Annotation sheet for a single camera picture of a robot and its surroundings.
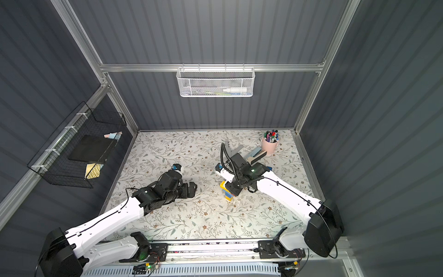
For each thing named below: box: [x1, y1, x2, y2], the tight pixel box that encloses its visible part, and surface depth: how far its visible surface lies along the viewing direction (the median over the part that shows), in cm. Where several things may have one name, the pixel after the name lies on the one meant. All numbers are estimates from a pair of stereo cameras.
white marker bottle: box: [222, 87, 248, 93], surface depth 92 cm
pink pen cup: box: [261, 137, 280, 155], surface depth 104 cm
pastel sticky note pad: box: [103, 130, 123, 140], surface depth 84 cm
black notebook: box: [68, 134, 118, 163], surface depth 75 cm
